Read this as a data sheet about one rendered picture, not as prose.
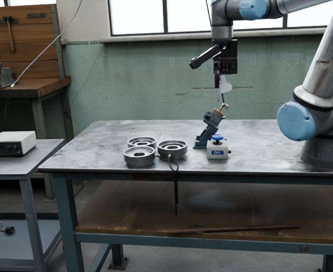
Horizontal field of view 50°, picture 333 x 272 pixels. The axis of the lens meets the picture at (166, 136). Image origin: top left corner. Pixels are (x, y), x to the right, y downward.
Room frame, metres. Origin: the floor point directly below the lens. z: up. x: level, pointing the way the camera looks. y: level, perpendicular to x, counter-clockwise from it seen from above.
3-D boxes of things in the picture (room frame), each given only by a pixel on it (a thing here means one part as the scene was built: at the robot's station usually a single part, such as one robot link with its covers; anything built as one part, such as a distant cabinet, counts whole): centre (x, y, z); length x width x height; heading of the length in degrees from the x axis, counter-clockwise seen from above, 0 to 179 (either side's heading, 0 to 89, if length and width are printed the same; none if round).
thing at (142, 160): (1.14, 0.09, 0.82); 0.10 x 0.10 x 0.04
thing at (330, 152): (1.09, -0.51, 0.85); 0.15 x 0.15 x 0.10
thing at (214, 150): (1.16, -0.18, 0.82); 0.08 x 0.07 x 0.05; 81
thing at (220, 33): (1.28, -0.21, 1.20); 0.08 x 0.08 x 0.05
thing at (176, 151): (1.19, -0.02, 0.82); 0.10 x 0.10 x 0.04
